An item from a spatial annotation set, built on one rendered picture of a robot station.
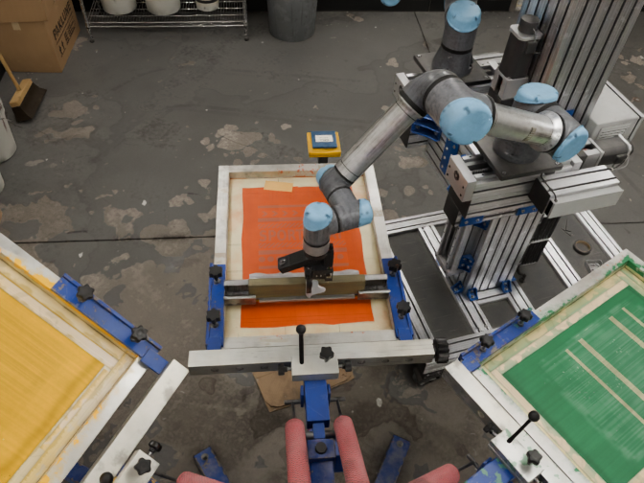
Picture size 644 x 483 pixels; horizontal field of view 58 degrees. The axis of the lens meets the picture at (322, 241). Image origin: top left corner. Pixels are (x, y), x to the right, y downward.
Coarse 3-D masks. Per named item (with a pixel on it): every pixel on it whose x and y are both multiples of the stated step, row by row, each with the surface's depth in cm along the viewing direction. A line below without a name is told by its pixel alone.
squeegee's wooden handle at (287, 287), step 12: (336, 276) 176; (348, 276) 176; (360, 276) 177; (252, 288) 174; (264, 288) 174; (276, 288) 175; (288, 288) 175; (300, 288) 176; (336, 288) 177; (348, 288) 178; (360, 288) 178
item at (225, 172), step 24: (240, 168) 217; (264, 168) 217; (288, 168) 218; (312, 168) 218; (216, 240) 193; (384, 240) 196; (240, 336) 169; (264, 336) 169; (288, 336) 170; (312, 336) 170; (336, 336) 170; (360, 336) 171; (384, 336) 171
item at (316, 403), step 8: (304, 384) 155; (312, 384) 154; (320, 384) 155; (304, 392) 157; (312, 392) 153; (320, 392) 153; (312, 400) 152; (320, 400) 152; (328, 400) 152; (312, 408) 150; (320, 408) 150; (328, 408) 150; (312, 416) 149; (320, 416) 149; (328, 416) 149; (328, 424) 150
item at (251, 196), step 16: (256, 192) 214; (272, 192) 214; (288, 192) 214; (256, 208) 208; (256, 224) 203; (256, 240) 198; (256, 256) 194; (256, 272) 189; (272, 272) 189; (256, 304) 181; (272, 304) 181; (288, 304) 182; (304, 304) 182; (256, 320) 177; (272, 320) 177; (288, 320) 178; (304, 320) 178
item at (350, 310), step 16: (304, 192) 215; (320, 192) 215; (352, 240) 200; (352, 256) 195; (320, 304) 182; (336, 304) 182; (352, 304) 183; (368, 304) 183; (320, 320) 178; (336, 320) 178; (352, 320) 179; (368, 320) 179
